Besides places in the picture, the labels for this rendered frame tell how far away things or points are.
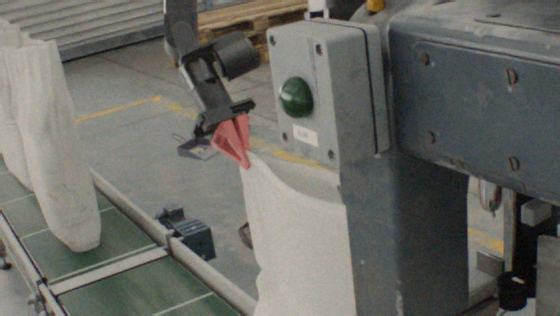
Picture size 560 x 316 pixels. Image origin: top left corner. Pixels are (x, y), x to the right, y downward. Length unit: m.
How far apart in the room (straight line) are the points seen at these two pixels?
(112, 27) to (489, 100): 7.97
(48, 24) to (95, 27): 0.56
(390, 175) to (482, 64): 0.13
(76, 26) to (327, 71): 7.77
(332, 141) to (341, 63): 0.05
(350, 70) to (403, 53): 0.04
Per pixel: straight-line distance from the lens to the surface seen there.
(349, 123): 0.49
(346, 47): 0.48
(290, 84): 0.50
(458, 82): 0.46
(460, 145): 0.47
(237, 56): 1.20
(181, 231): 2.47
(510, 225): 0.72
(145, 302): 2.12
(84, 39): 8.24
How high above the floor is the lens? 1.42
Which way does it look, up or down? 18 degrees down
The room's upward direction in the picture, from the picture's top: 7 degrees counter-clockwise
